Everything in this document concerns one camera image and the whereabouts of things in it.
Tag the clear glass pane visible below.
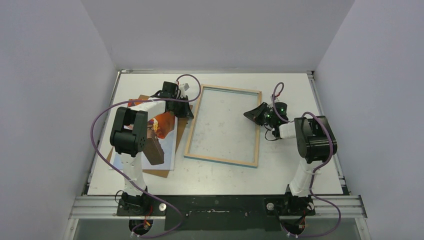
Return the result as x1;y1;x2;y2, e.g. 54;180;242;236
189;87;260;165

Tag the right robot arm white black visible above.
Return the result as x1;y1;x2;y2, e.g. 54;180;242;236
243;102;338;215

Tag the aluminium rail front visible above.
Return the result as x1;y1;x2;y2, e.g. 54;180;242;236
69;195;368;220

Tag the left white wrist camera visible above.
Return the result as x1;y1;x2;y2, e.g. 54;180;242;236
177;83;190;99

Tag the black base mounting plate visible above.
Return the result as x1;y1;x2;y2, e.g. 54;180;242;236
116;193;316;235

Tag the hot air balloon photo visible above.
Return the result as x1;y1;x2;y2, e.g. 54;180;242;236
110;98;178;172

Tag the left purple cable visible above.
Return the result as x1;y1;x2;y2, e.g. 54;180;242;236
90;73;203;239

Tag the blue wooden picture frame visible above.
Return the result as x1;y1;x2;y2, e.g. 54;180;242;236
183;84;263;169

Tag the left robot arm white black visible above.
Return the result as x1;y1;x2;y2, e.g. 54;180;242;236
110;81;194;216

